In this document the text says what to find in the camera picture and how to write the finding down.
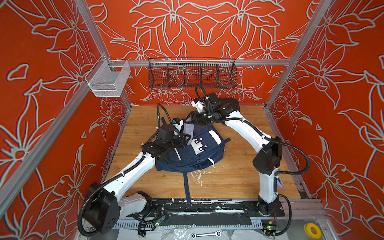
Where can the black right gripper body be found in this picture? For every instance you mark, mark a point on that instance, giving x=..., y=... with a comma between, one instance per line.
x=201, y=118

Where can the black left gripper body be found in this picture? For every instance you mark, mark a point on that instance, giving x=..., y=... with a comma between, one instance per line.
x=179, y=141

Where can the navy blue student backpack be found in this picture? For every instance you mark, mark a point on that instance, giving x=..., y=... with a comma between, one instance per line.
x=205, y=149

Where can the blue stapler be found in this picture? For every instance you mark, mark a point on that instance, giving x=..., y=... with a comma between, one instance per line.
x=280, y=183

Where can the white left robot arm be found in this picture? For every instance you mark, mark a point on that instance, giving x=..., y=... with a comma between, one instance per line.
x=104, y=204

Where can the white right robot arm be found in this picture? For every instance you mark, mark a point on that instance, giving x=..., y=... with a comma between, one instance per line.
x=267, y=161

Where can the black plastic tool case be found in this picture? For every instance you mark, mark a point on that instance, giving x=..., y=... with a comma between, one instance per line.
x=230, y=105

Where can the silver combination wrench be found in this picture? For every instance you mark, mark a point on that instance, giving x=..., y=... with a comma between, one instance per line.
x=214, y=234

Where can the yellow tape roll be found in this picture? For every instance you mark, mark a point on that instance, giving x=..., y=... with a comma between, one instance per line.
x=312, y=231

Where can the black wire wall basket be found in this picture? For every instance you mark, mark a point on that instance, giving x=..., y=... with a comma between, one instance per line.
x=180, y=73

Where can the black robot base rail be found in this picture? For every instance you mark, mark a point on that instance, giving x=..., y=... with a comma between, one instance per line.
x=248, y=207

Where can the white wire wall basket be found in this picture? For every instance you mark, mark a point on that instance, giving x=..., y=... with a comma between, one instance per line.
x=108, y=78

